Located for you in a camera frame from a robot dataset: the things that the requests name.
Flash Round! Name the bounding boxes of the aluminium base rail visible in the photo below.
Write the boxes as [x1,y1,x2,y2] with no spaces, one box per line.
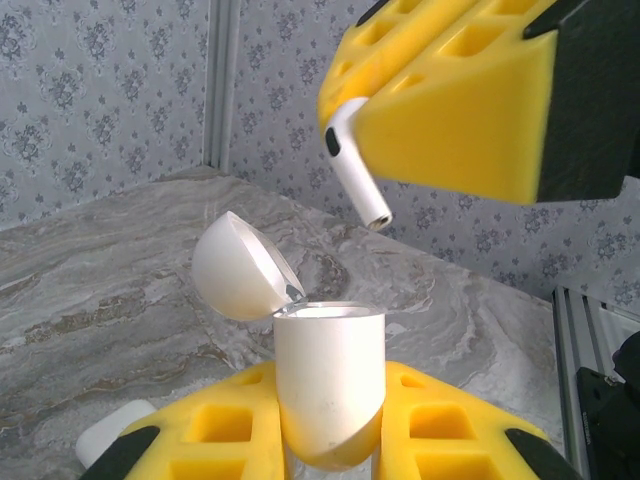
[551,284,640,480]

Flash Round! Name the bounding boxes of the white earbud charging case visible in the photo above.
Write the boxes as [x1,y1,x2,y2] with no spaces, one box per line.
[191,209,387,471]
[74,399,157,469]

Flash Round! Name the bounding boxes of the white wireless earbud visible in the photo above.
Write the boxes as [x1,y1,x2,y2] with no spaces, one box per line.
[323,97,394,232]

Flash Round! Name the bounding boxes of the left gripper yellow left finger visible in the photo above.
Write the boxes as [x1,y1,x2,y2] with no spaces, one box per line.
[79,360,287,480]

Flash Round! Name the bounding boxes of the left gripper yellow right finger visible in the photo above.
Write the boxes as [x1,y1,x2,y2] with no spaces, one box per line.
[372,362,584,480]

